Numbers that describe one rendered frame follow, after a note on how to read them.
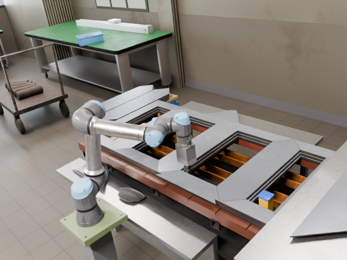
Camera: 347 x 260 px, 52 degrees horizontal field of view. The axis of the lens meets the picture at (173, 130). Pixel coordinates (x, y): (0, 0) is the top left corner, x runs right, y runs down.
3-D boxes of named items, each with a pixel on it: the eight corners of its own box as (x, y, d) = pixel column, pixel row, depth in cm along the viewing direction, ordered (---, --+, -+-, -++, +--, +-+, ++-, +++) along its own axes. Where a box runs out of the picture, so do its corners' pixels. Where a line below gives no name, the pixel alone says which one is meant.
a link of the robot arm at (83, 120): (62, 115, 170) (161, 131, 161) (73, 107, 180) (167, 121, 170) (64, 136, 175) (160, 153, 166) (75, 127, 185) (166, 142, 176)
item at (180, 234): (80, 161, 270) (79, 157, 269) (217, 239, 185) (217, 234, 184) (57, 173, 258) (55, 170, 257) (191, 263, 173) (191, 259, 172)
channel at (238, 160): (145, 125, 306) (144, 119, 304) (344, 198, 198) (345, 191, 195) (138, 128, 301) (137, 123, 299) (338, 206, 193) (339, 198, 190)
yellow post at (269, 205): (264, 222, 188) (264, 193, 179) (272, 226, 184) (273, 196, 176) (258, 227, 185) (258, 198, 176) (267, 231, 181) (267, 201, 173)
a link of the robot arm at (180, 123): (174, 111, 179) (190, 111, 177) (176, 130, 184) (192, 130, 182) (170, 118, 173) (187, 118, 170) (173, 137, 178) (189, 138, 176)
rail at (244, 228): (84, 147, 264) (82, 140, 262) (286, 251, 158) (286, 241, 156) (79, 149, 262) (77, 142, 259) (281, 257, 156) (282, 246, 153)
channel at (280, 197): (126, 135, 294) (125, 129, 291) (328, 220, 185) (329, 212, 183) (118, 139, 289) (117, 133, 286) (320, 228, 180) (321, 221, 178)
